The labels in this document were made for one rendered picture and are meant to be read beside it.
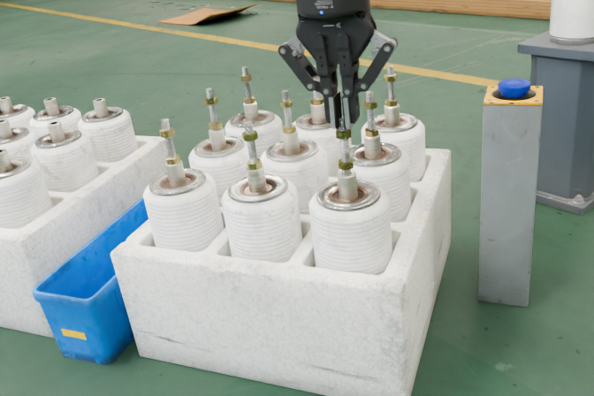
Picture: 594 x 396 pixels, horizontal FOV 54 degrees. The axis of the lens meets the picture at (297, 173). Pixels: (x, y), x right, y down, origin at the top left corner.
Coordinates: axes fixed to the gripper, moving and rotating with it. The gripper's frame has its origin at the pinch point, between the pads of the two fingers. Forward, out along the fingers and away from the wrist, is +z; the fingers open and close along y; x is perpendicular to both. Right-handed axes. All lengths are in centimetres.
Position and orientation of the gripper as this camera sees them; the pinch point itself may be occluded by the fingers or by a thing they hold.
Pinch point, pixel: (342, 110)
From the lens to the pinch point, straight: 65.1
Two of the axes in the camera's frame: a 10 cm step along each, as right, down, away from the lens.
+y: 9.3, 0.6, -3.7
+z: 1.1, 9.0, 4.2
